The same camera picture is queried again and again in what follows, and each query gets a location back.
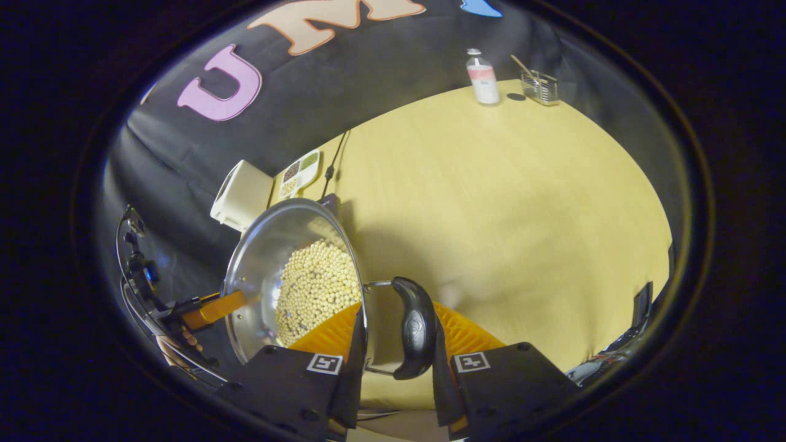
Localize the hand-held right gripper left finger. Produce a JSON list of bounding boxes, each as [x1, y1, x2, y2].
[[215, 301, 368, 440]]

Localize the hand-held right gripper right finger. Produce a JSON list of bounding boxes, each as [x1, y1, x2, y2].
[[432, 301, 581, 441]]

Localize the steel pot with black handle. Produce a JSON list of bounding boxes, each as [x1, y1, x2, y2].
[[222, 198, 438, 381]]

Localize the black induction cooktop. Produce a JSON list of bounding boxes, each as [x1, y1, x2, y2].
[[317, 193, 344, 223]]

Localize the pile of soybeans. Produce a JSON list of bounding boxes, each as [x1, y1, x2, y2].
[[274, 238, 363, 348]]

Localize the clear bottle pink label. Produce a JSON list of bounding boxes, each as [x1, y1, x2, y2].
[[465, 48, 501, 106]]

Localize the wooden stick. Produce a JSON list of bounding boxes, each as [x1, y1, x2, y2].
[[511, 55, 539, 84]]

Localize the dark metal frame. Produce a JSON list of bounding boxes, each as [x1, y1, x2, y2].
[[568, 281, 655, 384]]

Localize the black power cable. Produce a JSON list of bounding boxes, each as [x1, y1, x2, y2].
[[319, 129, 352, 200]]

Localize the wire mesh holder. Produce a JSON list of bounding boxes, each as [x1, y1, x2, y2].
[[520, 69, 560, 106]]

